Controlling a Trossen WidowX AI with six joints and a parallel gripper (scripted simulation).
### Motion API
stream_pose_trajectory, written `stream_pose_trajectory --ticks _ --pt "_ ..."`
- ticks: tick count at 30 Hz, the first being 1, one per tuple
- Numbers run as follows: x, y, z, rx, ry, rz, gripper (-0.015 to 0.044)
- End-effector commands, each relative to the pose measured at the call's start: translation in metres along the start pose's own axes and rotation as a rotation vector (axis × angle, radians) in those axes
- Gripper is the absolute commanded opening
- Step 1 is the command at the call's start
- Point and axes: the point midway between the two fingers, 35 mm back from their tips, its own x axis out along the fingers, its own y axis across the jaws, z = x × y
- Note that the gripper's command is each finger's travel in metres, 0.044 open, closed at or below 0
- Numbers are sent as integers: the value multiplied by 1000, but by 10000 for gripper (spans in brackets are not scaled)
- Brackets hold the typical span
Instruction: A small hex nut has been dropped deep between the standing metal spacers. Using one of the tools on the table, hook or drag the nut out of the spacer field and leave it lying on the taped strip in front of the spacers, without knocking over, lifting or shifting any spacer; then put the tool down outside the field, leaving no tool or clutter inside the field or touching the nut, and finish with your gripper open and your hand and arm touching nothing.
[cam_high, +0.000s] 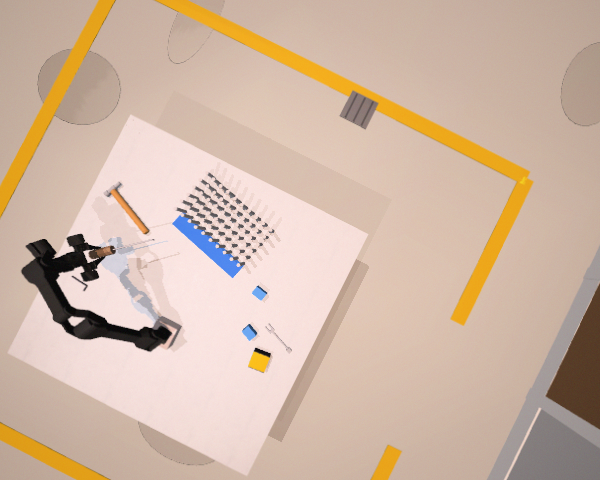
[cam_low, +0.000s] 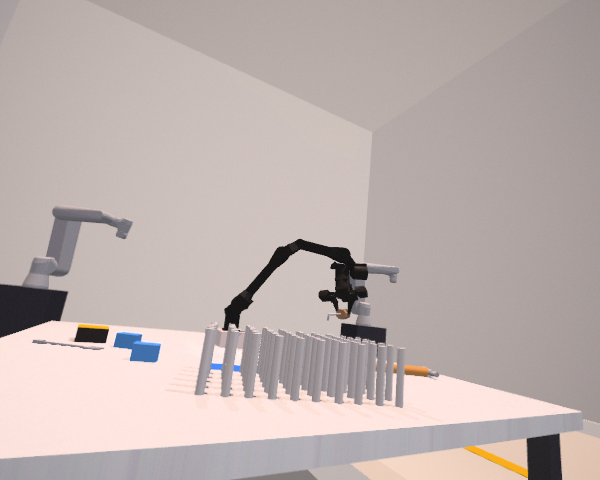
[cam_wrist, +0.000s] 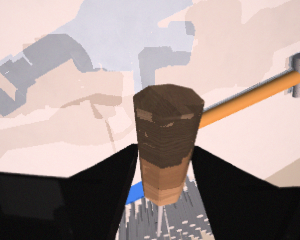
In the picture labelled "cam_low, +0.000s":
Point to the blue block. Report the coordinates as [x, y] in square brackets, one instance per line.
[146, 352]
[126, 340]

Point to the blue tape strip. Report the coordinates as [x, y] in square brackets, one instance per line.
[219, 367]

